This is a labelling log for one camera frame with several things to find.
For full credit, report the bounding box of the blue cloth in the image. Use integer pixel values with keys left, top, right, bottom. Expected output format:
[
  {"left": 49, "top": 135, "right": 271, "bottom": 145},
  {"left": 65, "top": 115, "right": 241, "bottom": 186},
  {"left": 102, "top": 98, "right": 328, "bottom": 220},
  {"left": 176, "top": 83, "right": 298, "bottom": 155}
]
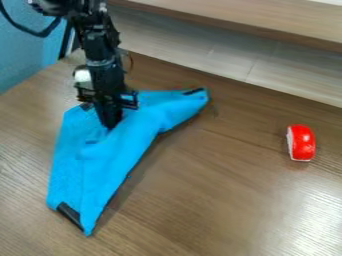
[{"left": 45, "top": 87, "right": 212, "bottom": 237}]

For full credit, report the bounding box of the red toy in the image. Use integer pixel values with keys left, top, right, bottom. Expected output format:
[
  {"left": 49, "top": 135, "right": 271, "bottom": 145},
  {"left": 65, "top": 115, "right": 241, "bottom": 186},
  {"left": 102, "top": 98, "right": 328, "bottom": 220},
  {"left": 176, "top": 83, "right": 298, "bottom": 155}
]
[{"left": 285, "top": 124, "right": 317, "bottom": 163}]

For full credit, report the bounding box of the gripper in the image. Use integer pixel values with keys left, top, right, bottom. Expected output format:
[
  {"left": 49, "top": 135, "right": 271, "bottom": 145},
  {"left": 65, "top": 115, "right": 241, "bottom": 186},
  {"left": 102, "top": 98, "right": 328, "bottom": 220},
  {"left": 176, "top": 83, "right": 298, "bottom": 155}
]
[{"left": 72, "top": 57, "right": 139, "bottom": 130}]

